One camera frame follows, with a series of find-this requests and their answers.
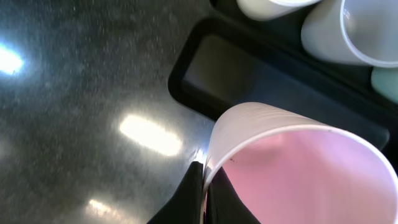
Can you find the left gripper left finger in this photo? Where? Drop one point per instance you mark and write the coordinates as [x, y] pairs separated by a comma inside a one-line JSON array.
[[186, 202]]

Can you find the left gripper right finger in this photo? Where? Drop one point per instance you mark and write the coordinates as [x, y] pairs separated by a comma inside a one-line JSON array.
[[225, 205]]

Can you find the pink cup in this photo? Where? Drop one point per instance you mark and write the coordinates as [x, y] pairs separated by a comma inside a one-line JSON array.
[[311, 174]]

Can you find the black tray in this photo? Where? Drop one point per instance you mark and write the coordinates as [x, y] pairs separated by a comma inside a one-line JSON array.
[[224, 71]]

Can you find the grey cup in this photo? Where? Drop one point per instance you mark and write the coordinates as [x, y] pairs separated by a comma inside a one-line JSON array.
[[323, 37]]

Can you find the white cup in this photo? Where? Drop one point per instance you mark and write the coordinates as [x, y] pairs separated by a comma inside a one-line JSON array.
[[264, 9]]

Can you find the green cup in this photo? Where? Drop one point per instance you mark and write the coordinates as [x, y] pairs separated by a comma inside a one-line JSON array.
[[387, 84]]

